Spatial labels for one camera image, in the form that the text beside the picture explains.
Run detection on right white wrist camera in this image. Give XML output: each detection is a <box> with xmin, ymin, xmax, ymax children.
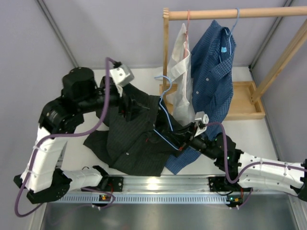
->
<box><xmin>193</xmin><ymin>111</ymin><xmax>209</xmax><ymax>138</ymax></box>

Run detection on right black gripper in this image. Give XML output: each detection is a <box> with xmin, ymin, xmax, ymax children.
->
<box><xmin>162</xmin><ymin>122</ymin><xmax>218</xmax><ymax>161</ymax></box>

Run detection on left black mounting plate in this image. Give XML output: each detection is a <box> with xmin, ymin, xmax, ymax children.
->
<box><xmin>105</xmin><ymin>176</ymin><xmax>124</xmax><ymax>192</ymax></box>

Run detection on aluminium frame post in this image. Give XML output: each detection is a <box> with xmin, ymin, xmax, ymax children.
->
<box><xmin>248</xmin><ymin>0</ymin><xmax>295</xmax><ymax>70</ymax></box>
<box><xmin>35</xmin><ymin>0</ymin><xmax>80</xmax><ymax>68</ymax></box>

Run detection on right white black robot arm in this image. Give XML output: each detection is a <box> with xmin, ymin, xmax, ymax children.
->
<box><xmin>162</xmin><ymin>122</ymin><xmax>307</xmax><ymax>201</ymax></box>

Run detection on left aluminium frame post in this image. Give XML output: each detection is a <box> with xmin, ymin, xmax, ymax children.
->
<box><xmin>35</xmin><ymin>0</ymin><xmax>80</xmax><ymax>68</ymax></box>

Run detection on blue checked shirt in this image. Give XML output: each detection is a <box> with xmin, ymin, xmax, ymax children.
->
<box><xmin>165</xmin><ymin>20</ymin><xmax>237</xmax><ymax>175</ymax></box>

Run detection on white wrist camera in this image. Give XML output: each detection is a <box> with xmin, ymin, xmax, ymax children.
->
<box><xmin>193</xmin><ymin>111</ymin><xmax>209</xmax><ymax>138</ymax></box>
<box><xmin>109</xmin><ymin>62</ymin><xmax>134</xmax><ymax>97</ymax></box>

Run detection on white shirt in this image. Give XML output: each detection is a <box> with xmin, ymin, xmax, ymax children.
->
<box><xmin>166</xmin><ymin>24</ymin><xmax>195</xmax><ymax>126</ymax></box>

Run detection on blue wire hanger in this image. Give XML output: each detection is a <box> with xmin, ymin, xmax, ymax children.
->
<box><xmin>154</xmin><ymin>75</ymin><xmax>179</xmax><ymax>151</ymax></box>

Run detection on wooden clothes rack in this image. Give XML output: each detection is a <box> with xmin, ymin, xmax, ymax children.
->
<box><xmin>163</xmin><ymin>6</ymin><xmax>307</xmax><ymax>121</ymax></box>

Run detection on blue hanger holding shirt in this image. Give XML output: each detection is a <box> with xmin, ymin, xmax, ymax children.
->
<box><xmin>224</xmin><ymin>8</ymin><xmax>240</xmax><ymax>56</ymax></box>

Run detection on black pinstripe shirt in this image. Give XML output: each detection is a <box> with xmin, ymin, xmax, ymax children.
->
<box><xmin>83</xmin><ymin>86</ymin><xmax>182</xmax><ymax>176</ymax></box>

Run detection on right aluminium frame post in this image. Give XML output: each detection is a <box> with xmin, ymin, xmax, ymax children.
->
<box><xmin>248</xmin><ymin>0</ymin><xmax>295</xmax><ymax>70</ymax></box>

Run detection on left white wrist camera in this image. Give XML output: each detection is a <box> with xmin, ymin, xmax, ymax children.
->
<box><xmin>109</xmin><ymin>62</ymin><xmax>134</xmax><ymax>97</ymax></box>

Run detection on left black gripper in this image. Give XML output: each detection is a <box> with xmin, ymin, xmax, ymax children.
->
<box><xmin>76</xmin><ymin>82</ymin><xmax>149</xmax><ymax>121</ymax></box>

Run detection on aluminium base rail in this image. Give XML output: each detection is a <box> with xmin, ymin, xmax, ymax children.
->
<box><xmin>57</xmin><ymin>174</ymin><xmax>300</xmax><ymax>193</ymax></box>

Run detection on pink wire hanger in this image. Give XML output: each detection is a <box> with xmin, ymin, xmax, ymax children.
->
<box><xmin>183</xmin><ymin>10</ymin><xmax>190</xmax><ymax>58</ymax></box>

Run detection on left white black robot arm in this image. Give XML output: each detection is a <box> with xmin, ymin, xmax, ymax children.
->
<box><xmin>13</xmin><ymin>64</ymin><xmax>134</xmax><ymax>204</ymax></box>

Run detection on grey slotted cable duct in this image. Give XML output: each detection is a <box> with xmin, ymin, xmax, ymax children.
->
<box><xmin>57</xmin><ymin>193</ymin><xmax>241</xmax><ymax>205</ymax></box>

